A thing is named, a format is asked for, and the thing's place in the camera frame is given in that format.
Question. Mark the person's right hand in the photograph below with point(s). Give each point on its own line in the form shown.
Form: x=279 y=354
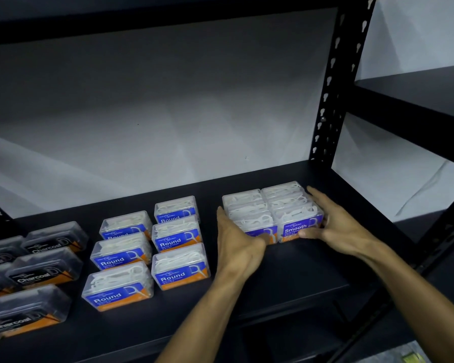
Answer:
x=344 y=230

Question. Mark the person's left hand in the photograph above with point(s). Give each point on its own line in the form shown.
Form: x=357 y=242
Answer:
x=238 y=253

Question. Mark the person's right thumb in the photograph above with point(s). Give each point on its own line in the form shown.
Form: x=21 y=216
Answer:
x=312 y=233

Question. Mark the person's left thumb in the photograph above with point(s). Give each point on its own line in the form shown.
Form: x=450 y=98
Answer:
x=265 y=239

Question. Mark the violet label floss pick container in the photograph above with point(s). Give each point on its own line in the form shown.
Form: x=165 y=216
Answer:
x=257 y=227
x=299 y=223

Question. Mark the person's left forearm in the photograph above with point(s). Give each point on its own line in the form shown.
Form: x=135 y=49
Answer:
x=208 y=321

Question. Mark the person's right forearm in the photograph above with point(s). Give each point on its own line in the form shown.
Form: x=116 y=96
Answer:
x=420 y=298

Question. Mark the cluster of violet floss boxes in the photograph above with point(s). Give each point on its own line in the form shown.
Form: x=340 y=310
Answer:
x=249 y=200

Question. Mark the group of blue floss boxes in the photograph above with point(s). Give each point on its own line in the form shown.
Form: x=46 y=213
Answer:
x=143 y=257

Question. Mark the black neighbouring shelf board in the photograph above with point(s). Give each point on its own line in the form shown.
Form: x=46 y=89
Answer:
x=420 y=109

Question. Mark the group of black floss boxes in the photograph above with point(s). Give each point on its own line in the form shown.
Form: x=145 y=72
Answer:
x=41 y=268

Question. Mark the black shelf top beam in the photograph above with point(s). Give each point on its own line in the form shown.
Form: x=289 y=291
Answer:
x=136 y=16

